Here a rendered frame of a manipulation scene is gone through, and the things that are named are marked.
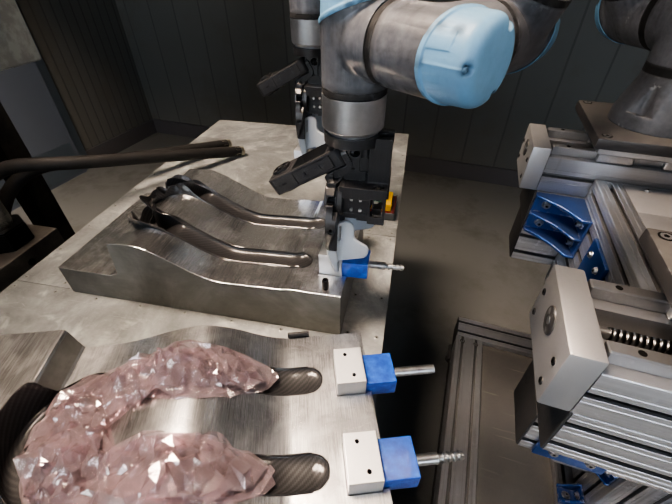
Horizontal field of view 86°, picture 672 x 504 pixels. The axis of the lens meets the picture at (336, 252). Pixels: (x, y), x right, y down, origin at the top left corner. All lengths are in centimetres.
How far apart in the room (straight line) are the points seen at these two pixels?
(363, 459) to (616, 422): 26
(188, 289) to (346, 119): 38
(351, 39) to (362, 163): 15
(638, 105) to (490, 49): 54
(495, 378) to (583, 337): 94
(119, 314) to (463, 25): 65
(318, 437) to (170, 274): 34
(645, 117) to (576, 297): 45
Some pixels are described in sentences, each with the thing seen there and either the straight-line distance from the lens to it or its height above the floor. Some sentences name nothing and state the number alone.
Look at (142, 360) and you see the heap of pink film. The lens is 49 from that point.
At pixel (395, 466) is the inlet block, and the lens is 44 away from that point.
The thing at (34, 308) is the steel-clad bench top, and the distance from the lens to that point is 83.
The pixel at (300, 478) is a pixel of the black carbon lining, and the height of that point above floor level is 85.
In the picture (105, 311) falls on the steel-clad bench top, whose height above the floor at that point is 80.
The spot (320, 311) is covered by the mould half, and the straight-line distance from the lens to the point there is 57.
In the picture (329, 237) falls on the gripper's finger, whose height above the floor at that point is 98.
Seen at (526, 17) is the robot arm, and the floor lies 123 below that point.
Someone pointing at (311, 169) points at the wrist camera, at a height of 107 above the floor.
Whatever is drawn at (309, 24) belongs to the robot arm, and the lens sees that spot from 72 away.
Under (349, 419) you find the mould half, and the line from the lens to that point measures 47.
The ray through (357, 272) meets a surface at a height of 90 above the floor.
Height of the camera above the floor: 128
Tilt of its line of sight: 39 degrees down
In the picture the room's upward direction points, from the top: straight up
